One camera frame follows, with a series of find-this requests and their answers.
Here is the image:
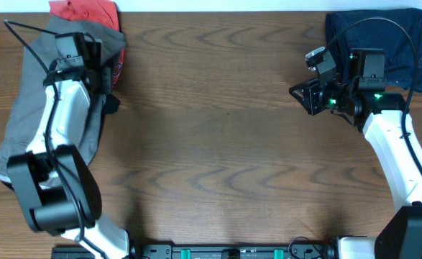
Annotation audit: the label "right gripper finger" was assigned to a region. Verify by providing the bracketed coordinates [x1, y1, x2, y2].
[289, 90, 303, 105]
[289, 80, 310, 94]

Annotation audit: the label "grey shorts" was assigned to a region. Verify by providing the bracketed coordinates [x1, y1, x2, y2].
[0, 16, 126, 183]

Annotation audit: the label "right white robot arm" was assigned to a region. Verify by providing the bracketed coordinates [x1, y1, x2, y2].
[289, 79, 422, 258]

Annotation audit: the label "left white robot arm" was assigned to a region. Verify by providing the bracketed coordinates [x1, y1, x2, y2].
[6, 37, 130, 258]

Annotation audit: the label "black garment under t-shirt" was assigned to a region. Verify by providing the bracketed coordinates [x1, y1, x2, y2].
[102, 94, 121, 115]

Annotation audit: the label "red printed t-shirt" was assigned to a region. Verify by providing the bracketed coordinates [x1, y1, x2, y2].
[48, 0, 126, 94]

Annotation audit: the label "folded navy garment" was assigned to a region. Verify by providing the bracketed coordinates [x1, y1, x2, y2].
[325, 8, 422, 93]

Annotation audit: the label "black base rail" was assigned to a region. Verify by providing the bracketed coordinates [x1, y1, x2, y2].
[126, 242, 337, 259]

